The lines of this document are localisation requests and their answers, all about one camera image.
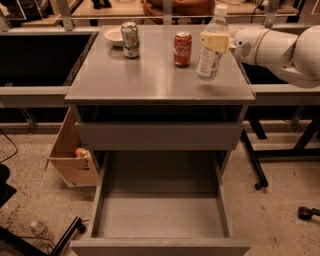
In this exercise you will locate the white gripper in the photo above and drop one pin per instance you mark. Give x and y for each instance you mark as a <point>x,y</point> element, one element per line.
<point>245,45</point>

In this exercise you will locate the clear plastic water bottle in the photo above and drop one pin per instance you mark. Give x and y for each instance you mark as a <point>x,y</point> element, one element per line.
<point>209,60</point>

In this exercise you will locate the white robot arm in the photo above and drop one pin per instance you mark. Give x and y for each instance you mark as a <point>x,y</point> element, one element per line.
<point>292,58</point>

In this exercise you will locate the grey drawer cabinet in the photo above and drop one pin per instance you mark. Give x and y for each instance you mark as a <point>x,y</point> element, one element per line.
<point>111,88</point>

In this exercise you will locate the closed grey top drawer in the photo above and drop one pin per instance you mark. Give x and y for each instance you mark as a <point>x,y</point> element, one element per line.
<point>159,136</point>

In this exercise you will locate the open grey middle drawer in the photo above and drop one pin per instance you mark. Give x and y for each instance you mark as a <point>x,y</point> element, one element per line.
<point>160,203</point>

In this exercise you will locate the plastic bottle on floor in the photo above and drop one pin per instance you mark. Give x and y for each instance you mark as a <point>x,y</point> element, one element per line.
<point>41,230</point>

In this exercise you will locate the red cola can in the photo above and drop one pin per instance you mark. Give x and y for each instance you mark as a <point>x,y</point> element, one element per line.
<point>182,48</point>

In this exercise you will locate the brown leather bag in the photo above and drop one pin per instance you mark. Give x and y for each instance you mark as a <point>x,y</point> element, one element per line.
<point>196,9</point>

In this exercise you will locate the green white soda can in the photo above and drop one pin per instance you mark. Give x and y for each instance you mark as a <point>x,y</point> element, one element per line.
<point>130,39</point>

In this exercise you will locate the small white bowl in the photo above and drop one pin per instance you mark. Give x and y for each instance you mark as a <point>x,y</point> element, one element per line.
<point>114,36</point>

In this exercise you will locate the black table leg with caster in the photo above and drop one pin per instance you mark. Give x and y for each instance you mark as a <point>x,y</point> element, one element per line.
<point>262,180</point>

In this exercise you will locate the orange fruit in box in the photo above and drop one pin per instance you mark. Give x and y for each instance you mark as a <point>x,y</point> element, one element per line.
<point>79,152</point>

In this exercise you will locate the black caster wheel right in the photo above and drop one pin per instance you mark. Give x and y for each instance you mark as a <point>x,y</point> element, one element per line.
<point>305,213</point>

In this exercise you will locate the cardboard box on floor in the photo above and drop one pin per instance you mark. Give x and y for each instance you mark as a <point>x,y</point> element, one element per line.
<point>76,171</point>

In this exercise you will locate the black stand base left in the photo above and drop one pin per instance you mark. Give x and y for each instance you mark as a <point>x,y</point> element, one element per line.
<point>19,243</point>

